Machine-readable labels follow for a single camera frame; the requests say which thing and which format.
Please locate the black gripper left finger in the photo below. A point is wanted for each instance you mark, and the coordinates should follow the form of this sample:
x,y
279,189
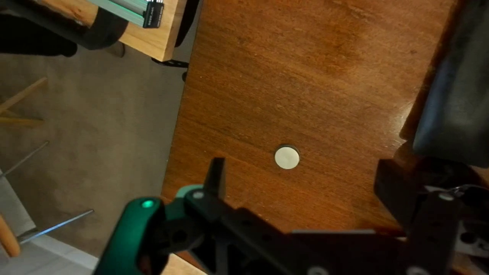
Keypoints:
x,y
215,183

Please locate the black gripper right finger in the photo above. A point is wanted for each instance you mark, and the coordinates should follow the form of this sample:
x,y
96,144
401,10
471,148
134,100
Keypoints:
x,y
398,192

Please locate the small white round lid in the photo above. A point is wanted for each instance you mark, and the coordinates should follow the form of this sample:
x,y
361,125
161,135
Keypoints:
x,y
287,158

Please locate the long dark cardboard box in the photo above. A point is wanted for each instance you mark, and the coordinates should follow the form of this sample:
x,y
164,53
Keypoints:
x,y
455,117

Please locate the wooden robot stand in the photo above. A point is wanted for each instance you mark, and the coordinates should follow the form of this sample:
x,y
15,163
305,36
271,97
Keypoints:
x,y
158,44

